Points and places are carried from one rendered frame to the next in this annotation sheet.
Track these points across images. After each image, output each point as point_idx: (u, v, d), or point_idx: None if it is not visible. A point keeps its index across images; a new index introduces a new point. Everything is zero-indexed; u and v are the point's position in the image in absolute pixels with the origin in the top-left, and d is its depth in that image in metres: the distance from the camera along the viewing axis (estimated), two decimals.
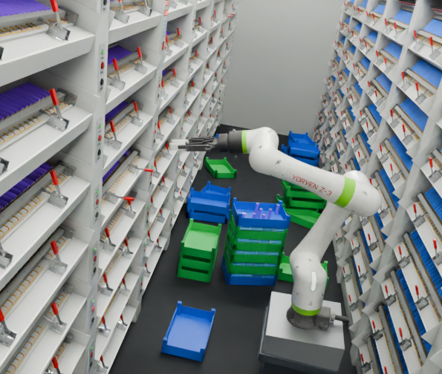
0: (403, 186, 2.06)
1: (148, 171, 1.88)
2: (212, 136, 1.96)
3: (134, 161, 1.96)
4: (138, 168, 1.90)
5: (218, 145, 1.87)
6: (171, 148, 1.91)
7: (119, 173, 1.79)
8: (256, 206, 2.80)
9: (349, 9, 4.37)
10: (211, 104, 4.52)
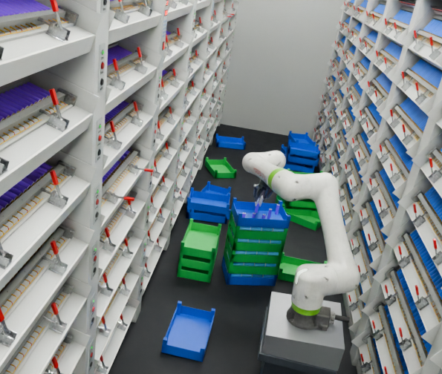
0: (403, 186, 2.06)
1: (148, 171, 1.88)
2: None
3: (134, 161, 1.96)
4: (138, 168, 1.90)
5: (260, 181, 2.64)
6: (255, 204, 2.79)
7: (119, 173, 1.79)
8: (256, 205, 2.80)
9: (349, 9, 4.37)
10: (211, 104, 4.52)
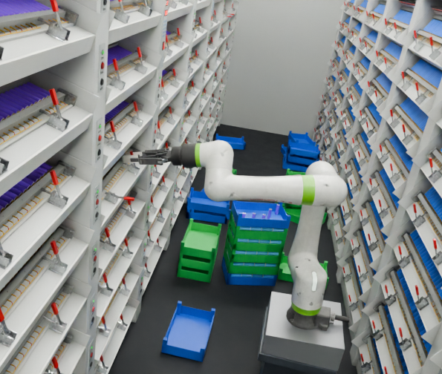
0: (403, 186, 2.06)
1: None
2: (166, 148, 1.91)
3: None
4: (134, 165, 1.89)
5: (171, 159, 1.82)
6: (123, 160, 1.86)
7: (115, 171, 1.79)
8: None
9: (349, 9, 4.37)
10: (211, 104, 4.52)
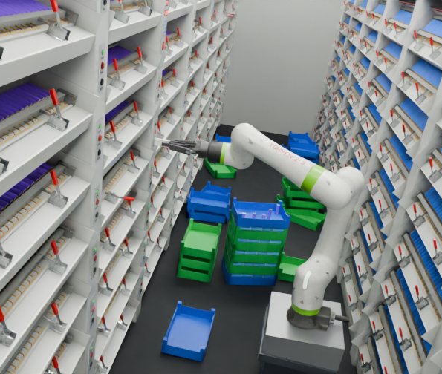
0: (403, 186, 2.06)
1: (131, 156, 1.87)
2: (193, 141, 2.10)
3: (130, 159, 1.96)
4: (134, 165, 1.89)
5: (199, 151, 2.01)
6: (155, 142, 2.05)
7: (115, 171, 1.79)
8: None
9: (349, 9, 4.37)
10: (211, 104, 4.52)
